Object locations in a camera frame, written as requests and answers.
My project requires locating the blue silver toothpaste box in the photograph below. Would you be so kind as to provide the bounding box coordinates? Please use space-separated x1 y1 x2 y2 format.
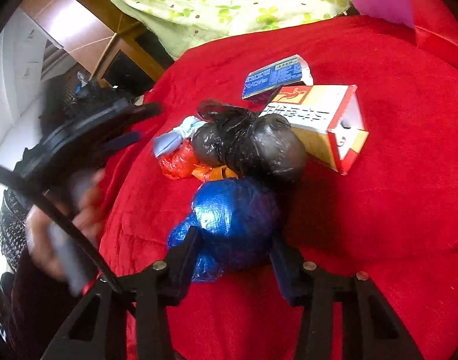
242 55 314 99

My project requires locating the black plastic bag ball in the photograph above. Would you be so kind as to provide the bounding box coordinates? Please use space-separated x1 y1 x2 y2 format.
192 99 307 184

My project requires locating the red white orange carton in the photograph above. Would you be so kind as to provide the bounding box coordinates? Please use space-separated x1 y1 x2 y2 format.
261 85 369 175

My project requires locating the red plastic bag scrap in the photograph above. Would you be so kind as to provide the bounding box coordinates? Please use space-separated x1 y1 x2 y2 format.
157 139 198 180

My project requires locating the white blue crumpled wrapper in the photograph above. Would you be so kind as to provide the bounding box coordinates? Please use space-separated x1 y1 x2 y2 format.
153 115 206 158

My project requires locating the green clover quilt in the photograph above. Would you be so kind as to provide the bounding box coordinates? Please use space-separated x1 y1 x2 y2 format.
110 0 351 59

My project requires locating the person's left hand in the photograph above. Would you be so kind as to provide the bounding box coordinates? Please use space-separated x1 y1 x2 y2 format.
25 168 106 282

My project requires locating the orange wrapper scrap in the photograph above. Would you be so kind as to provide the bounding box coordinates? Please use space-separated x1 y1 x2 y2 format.
192 164 239 182

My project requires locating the blue plastic bag ball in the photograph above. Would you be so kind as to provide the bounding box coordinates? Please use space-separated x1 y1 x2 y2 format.
167 177 279 283

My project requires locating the black white floral garment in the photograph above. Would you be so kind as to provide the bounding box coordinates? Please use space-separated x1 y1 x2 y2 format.
0 189 27 272

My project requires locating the red blanket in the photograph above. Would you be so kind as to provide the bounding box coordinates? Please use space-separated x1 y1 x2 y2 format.
100 0 458 359

